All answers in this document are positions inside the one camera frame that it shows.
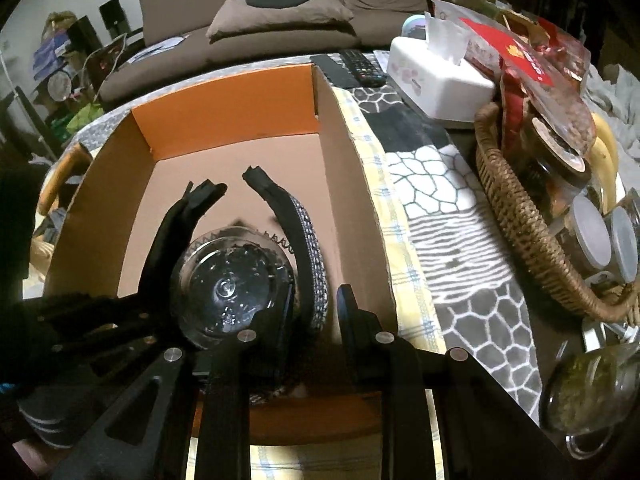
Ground black spiral hair tie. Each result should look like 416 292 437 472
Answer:
204 228 296 256

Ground glass jar with black lid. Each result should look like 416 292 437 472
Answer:
172 226 295 349

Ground black rhinestone headband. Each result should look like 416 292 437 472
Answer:
242 166 329 333

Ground yellow plaid tablecloth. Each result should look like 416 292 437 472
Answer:
186 72 445 353

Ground orange cardboard box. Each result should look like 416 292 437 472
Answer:
44 64 397 330

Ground grey stone pattern table mat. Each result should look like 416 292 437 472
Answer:
81 70 541 416

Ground glass jar of herbs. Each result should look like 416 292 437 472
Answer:
542 342 639 460

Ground brown cushion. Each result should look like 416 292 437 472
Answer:
206 0 354 42

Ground brown sofa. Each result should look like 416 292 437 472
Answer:
100 0 427 108

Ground wicker basket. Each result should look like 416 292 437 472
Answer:
474 102 639 322

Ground black remote control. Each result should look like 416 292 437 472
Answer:
310 49 386 89

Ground white tissue box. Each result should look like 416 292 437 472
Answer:
387 35 496 125

